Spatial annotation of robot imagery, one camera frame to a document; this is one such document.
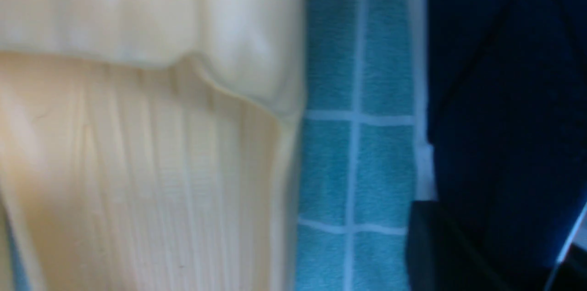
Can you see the right yellow slide slipper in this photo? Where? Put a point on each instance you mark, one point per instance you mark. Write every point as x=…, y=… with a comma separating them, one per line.
x=151, y=145

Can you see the navy canvas sneaker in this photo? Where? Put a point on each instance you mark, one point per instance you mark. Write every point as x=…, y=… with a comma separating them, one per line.
x=507, y=119

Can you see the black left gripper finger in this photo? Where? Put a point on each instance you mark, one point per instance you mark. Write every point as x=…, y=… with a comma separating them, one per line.
x=449, y=254

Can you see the green grid floor mat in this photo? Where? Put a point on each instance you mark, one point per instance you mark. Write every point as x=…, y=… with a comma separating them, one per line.
x=365, y=158

